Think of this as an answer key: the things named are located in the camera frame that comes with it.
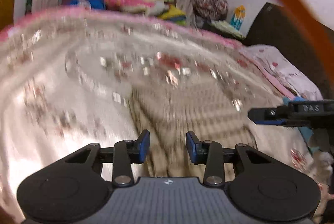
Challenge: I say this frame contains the beige brown-striped knit sweater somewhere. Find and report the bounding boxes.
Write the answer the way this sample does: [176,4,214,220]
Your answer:
[129,84,257,178]

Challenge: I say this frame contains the blue clothing pile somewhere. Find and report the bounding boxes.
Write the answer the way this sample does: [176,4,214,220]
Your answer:
[69,0,105,10]

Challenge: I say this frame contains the white pink-dotted pillow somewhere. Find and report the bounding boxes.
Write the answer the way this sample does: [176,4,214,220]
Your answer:
[239,45,323,100]

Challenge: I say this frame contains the dark wooden headboard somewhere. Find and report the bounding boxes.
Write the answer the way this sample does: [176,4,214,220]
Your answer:
[243,2,333,99]

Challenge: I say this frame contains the floral satin bedspread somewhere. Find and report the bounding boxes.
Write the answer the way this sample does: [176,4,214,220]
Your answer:
[1,6,333,223]

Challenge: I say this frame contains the blue yellow cartoon bag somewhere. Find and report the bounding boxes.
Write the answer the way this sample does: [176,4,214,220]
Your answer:
[230,5,246,30]

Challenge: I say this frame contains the green white folded papers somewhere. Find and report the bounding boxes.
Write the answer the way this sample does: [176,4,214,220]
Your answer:
[211,20,245,40]

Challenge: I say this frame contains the dark floral bundle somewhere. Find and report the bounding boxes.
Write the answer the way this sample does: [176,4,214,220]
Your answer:
[192,0,229,21]

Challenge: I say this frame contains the yellow folded cloth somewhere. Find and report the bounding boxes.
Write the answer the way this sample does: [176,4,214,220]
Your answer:
[158,4,187,26]

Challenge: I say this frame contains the wooden side cabinet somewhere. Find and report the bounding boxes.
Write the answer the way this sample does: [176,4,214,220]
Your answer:
[0,0,15,30]

